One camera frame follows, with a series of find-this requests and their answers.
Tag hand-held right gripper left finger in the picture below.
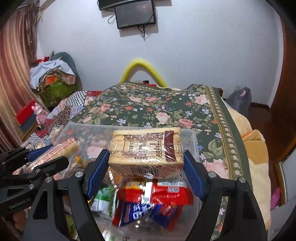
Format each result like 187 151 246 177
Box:
22 148 110 241

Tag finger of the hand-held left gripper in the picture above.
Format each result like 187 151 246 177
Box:
0 145 54 166
0 156 70 186

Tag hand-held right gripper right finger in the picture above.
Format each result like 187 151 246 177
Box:
183 149 265 241

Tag long clear cracker packet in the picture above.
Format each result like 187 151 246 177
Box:
13 137 80 174

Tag green snack packet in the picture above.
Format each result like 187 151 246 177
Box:
89 186 116 218

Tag red snack bag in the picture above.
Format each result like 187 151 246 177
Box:
117 177 193 207

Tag clear plastic container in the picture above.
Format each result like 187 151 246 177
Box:
50 122 222 241

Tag tan biscuit packet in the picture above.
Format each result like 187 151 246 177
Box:
108 127 185 179

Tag blue snack packet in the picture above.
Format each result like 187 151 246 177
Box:
112 199 183 230

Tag orange cracker packet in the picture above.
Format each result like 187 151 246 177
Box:
73 155 90 171

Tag grey box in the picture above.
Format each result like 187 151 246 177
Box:
20 113 38 132

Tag pink toy rabbit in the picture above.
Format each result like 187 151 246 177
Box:
33 103 50 127

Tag red box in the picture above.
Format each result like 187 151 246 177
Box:
14 102 37 127

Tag green patterned bag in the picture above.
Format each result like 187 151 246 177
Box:
38 81 79 107

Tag yellow blanket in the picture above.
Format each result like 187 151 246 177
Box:
225 97 272 232

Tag patchwork quilt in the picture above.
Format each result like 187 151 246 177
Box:
13 90 102 174

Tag brown striped curtain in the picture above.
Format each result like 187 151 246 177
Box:
0 7 44 153

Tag pile of clothes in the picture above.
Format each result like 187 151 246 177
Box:
30 59 77 91

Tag pink slipper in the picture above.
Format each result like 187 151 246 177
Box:
270 186 281 209

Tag grey bag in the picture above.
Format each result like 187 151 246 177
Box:
225 87 252 116

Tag grey green chair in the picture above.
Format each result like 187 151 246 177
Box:
50 52 79 77

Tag yellow foam tube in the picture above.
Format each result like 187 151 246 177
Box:
120 59 168 87

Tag wooden door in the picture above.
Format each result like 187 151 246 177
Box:
269 14 296 163

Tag small black monitor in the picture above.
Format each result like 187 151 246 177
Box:
114 0 156 29

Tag black dangling cable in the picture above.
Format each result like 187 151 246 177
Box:
138 24 148 40

